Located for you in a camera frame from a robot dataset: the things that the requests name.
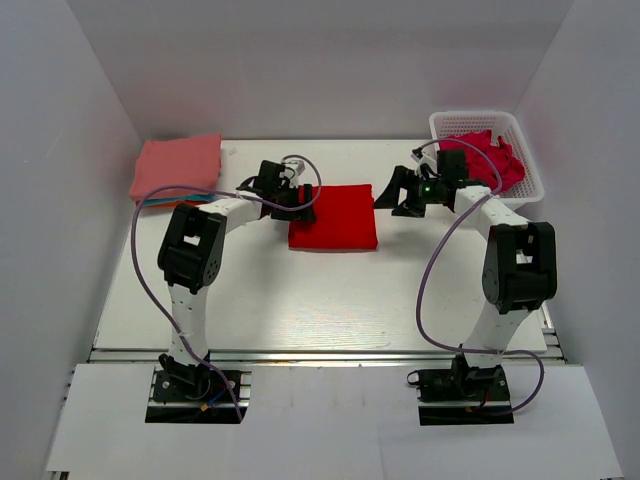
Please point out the folded orange t shirt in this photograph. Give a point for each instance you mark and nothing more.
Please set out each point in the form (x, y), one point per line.
(161, 203)

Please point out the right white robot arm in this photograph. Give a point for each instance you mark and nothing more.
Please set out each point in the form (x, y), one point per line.
(520, 268)

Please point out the folded teal t shirt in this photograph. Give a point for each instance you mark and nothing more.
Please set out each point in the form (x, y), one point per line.
(193, 199)

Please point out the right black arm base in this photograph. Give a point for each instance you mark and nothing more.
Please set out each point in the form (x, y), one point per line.
(461, 395)

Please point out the aluminium table rail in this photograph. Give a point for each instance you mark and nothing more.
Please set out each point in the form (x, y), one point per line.
(319, 359)

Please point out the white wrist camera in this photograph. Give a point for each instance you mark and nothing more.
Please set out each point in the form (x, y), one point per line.
(292, 170)
(425, 162)

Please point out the white plastic basket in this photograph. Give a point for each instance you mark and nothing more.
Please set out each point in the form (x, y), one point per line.
(501, 124)

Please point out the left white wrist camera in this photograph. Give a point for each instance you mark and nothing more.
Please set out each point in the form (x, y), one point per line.
(292, 170)

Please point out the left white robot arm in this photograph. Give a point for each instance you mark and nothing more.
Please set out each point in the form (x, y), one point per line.
(191, 252)

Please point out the folded pink t shirt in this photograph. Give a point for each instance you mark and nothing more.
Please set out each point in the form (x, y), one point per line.
(194, 161)

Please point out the crumpled magenta t shirt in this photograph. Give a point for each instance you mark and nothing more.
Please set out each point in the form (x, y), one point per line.
(511, 170)

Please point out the red t shirt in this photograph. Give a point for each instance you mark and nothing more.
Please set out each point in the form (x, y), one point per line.
(345, 221)

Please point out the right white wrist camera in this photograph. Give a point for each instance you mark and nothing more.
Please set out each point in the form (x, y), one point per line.
(425, 162)

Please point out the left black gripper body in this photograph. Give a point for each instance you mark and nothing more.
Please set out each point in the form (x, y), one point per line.
(287, 197)

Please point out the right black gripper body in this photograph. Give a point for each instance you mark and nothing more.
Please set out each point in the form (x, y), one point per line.
(432, 191)

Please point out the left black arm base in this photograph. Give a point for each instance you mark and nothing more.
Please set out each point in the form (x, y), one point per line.
(193, 394)

